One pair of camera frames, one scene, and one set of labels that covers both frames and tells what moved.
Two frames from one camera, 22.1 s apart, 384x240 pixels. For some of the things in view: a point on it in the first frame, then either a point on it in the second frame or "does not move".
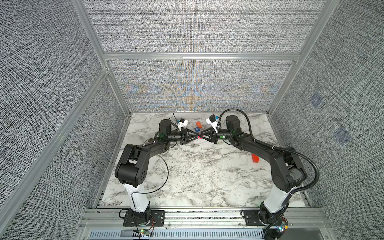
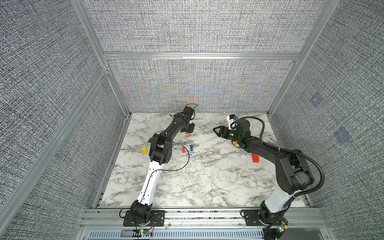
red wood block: x=255 y=158 does not move
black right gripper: x=212 y=137 → x=218 y=134
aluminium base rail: x=182 y=219 does not move
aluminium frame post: x=326 y=11 does not move
